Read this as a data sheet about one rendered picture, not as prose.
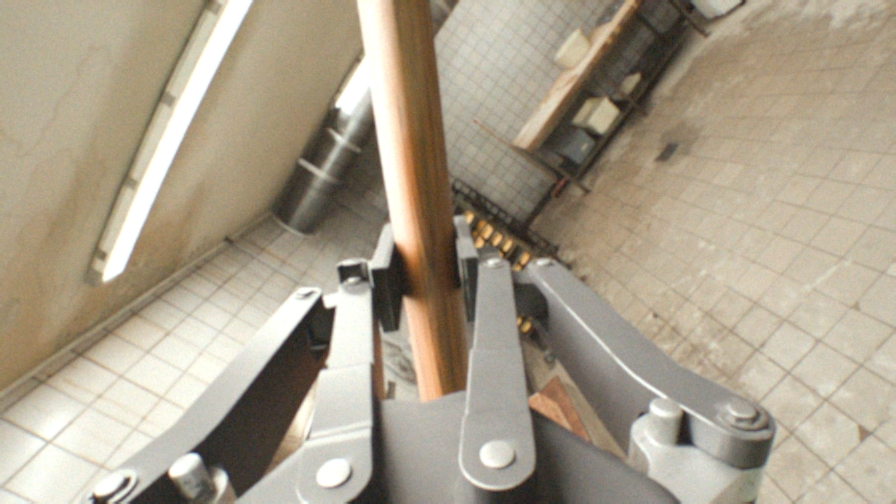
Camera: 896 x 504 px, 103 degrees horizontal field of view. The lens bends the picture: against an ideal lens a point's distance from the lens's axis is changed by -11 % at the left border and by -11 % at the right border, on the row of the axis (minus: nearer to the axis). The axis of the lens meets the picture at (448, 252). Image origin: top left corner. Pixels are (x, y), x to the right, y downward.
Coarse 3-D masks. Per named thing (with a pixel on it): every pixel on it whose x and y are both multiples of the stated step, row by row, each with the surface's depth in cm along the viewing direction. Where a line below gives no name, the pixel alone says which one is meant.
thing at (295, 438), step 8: (312, 392) 177; (312, 400) 173; (304, 408) 167; (312, 408) 166; (296, 416) 161; (304, 416) 163; (312, 416) 161; (296, 424) 157; (304, 424) 159; (288, 432) 152; (296, 432) 154; (304, 432) 152; (288, 440) 149; (296, 440) 150; (304, 440) 149; (280, 448) 144; (288, 448) 145; (296, 448) 146; (280, 456) 141; (288, 456) 142; (272, 464) 137
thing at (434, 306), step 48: (384, 0) 15; (384, 48) 15; (432, 48) 16; (384, 96) 16; (432, 96) 17; (384, 144) 17; (432, 144) 17; (432, 192) 18; (432, 240) 18; (432, 288) 19; (432, 336) 20; (432, 384) 21
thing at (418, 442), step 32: (384, 416) 8; (416, 416) 8; (448, 416) 8; (544, 416) 8; (384, 448) 7; (416, 448) 7; (448, 448) 7; (544, 448) 7; (576, 448) 7; (288, 480) 7; (384, 480) 7; (416, 480) 7; (448, 480) 7; (544, 480) 6; (576, 480) 6; (608, 480) 6; (640, 480) 6
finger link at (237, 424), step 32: (288, 320) 13; (256, 352) 11; (288, 352) 12; (320, 352) 15; (224, 384) 10; (256, 384) 10; (288, 384) 12; (192, 416) 9; (224, 416) 9; (256, 416) 10; (288, 416) 11; (160, 448) 8; (192, 448) 8; (224, 448) 9; (256, 448) 10; (128, 480) 8; (160, 480) 7; (256, 480) 9
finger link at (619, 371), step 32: (544, 288) 13; (576, 288) 13; (544, 320) 15; (576, 320) 11; (608, 320) 11; (576, 352) 11; (608, 352) 9; (640, 352) 9; (576, 384) 12; (608, 384) 10; (640, 384) 8; (672, 384) 8; (704, 384) 8; (608, 416) 10; (640, 416) 9; (704, 416) 7; (736, 416) 7; (768, 416) 7; (704, 448) 7; (736, 448) 7; (768, 448) 7
